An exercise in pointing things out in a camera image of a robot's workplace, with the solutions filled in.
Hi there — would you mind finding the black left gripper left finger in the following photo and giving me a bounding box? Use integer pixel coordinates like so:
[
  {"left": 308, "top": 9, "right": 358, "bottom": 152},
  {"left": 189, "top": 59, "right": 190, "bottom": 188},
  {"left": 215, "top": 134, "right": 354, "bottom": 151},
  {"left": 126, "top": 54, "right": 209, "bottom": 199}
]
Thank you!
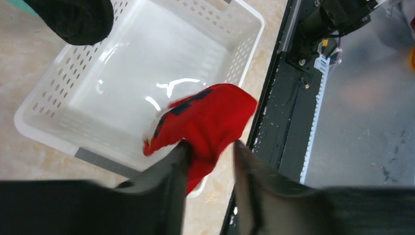
[{"left": 0, "top": 141, "right": 191, "bottom": 235}]

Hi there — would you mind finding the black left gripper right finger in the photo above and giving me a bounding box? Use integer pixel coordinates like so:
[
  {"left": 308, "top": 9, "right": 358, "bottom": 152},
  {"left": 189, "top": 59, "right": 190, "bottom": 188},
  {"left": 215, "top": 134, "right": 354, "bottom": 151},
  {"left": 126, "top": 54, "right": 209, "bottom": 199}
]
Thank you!
[{"left": 233, "top": 140, "right": 415, "bottom": 235}]

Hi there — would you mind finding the red sock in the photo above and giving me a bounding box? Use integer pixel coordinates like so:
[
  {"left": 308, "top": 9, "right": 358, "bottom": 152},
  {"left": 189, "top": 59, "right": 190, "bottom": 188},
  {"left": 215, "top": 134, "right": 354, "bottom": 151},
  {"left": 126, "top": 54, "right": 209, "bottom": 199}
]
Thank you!
[{"left": 142, "top": 83, "right": 257, "bottom": 194}]

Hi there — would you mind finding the black sock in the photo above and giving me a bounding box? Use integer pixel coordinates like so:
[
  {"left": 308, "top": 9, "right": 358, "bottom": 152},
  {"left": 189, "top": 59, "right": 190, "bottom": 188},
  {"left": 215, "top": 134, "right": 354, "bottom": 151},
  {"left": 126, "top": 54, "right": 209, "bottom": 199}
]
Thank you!
[{"left": 25, "top": 0, "right": 114, "bottom": 46}]

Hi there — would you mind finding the white plastic basket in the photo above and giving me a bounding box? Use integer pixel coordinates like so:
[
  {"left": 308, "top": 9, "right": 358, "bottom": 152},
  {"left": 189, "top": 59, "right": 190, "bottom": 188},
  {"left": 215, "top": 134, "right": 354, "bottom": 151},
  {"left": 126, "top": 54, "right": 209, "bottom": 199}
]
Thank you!
[{"left": 14, "top": 0, "right": 265, "bottom": 178}]

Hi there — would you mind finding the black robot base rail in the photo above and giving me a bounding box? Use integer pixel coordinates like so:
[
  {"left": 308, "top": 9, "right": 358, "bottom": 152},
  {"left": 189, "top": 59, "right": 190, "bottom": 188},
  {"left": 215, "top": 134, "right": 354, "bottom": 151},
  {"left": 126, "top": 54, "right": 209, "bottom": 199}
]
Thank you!
[{"left": 220, "top": 0, "right": 377, "bottom": 235}]

